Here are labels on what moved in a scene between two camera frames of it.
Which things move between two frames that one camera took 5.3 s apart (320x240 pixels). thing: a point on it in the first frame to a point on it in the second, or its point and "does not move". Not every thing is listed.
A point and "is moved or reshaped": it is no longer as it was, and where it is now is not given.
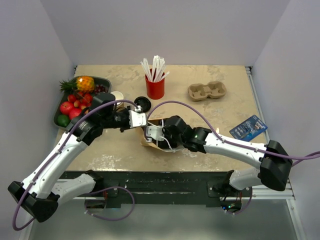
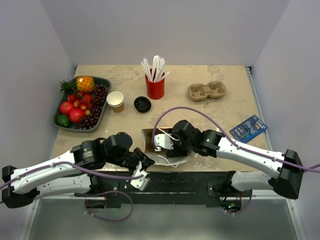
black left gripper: x=127 y=127 to x=144 y=161
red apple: x=65 y=107 does not move
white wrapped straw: x=154 y=65 does not move
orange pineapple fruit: x=84 y=84 does not move
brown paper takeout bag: x=154 y=122 is moved or reshaped
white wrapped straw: x=146 y=64 does not move
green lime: x=63 y=120 does not move
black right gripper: x=165 y=143 to x=176 y=152
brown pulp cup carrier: x=198 y=92 does not move
